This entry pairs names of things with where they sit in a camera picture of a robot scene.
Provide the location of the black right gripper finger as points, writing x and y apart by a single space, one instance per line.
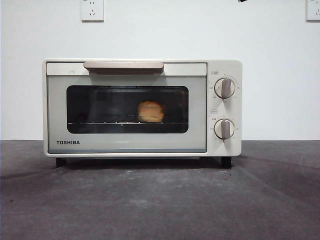
242 1

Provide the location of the round golden bread roll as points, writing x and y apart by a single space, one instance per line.
150 112

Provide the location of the white Toshiba toaster oven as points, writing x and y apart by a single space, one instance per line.
220 67

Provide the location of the round temperature knob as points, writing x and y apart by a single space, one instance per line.
225 88

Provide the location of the round timer knob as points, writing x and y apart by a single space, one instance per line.
224 129

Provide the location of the white wall socket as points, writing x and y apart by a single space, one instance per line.
92 11
313 11

